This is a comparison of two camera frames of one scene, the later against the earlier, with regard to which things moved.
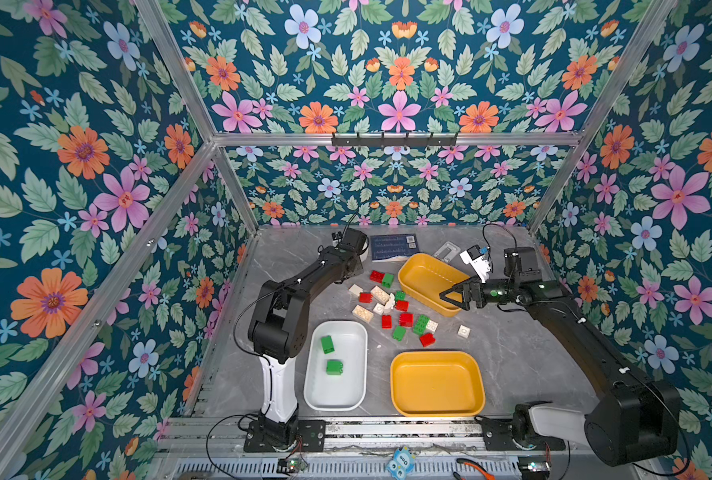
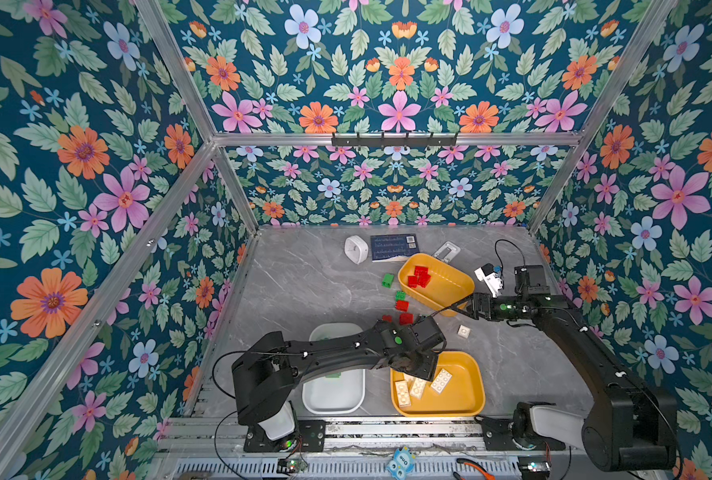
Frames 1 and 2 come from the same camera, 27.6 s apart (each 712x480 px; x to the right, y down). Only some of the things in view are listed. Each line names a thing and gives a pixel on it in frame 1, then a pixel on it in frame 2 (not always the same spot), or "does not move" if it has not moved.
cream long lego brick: [362, 313] to [403, 393]
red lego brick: [376, 276] to [421, 277]
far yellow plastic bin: [423, 278] does not move
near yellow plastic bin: [437, 383] does not move
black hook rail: [393, 141] does not move
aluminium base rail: [349, 434] does not move
